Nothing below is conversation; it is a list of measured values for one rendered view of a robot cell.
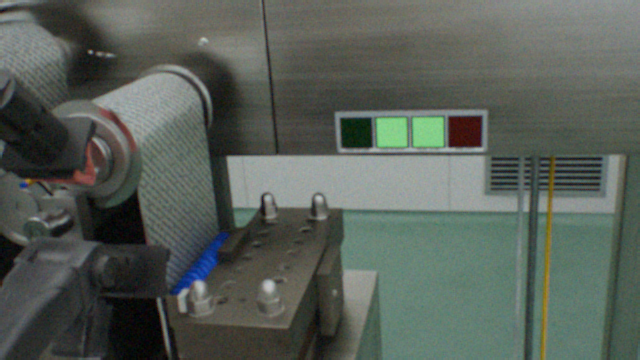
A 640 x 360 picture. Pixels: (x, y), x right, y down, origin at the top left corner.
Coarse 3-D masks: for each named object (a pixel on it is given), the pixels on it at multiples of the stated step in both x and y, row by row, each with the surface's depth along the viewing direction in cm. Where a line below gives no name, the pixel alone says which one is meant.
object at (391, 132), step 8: (384, 120) 107; (392, 120) 107; (400, 120) 106; (384, 128) 107; (392, 128) 107; (400, 128) 107; (384, 136) 108; (392, 136) 108; (400, 136) 107; (384, 144) 108; (392, 144) 108; (400, 144) 108
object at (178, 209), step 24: (192, 168) 101; (144, 192) 85; (168, 192) 92; (192, 192) 101; (144, 216) 86; (168, 216) 92; (192, 216) 101; (216, 216) 110; (168, 240) 92; (192, 240) 101; (168, 264) 92; (168, 288) 92
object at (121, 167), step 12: (96, 120) 81; (96, 132) 81; (108, 132) 81; (108, 144) 82; (120, 144) 81; (120, 156) 82; (120, 168) 82; (108, 180) 83; (120, 180) 83; (96, 192) 84; (108, 192) 84
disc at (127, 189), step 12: (60, 108) 82; (72, 108) 82; (84, 108) 81; (96, 108) 81; (108, 108) 81; (108, 120) 81; (120, 120) 81; (120, 132) 82; (132, 132) 81; (132, 144) 82; (132, 156) 82; (132, 168) 83; (132, 180) 84; (120, 192) 85; (132, 192) 84; (96, 204) 86; (108, 204) 86
